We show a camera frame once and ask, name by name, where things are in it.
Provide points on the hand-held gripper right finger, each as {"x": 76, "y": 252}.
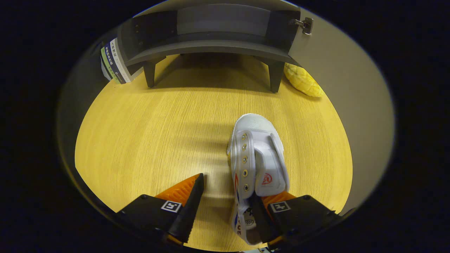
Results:
{"x": 262, "y": 221}

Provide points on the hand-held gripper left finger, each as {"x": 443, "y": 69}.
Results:
{"x": 186, "y": 214}

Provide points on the white canvas shoe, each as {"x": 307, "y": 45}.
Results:
{"x": 258, "y": 140}

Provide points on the dark grey shoe cabinet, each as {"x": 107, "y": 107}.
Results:
{"x": 211, "y": 45}

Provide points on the yellow corn cob toy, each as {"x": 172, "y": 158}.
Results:
{"x": 304, "y": 81}

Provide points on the white portrait cover book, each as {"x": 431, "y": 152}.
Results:
{"x": 121, "y": 61}

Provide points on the dark blue spine book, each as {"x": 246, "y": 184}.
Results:
{"x": 113, "y": 63}

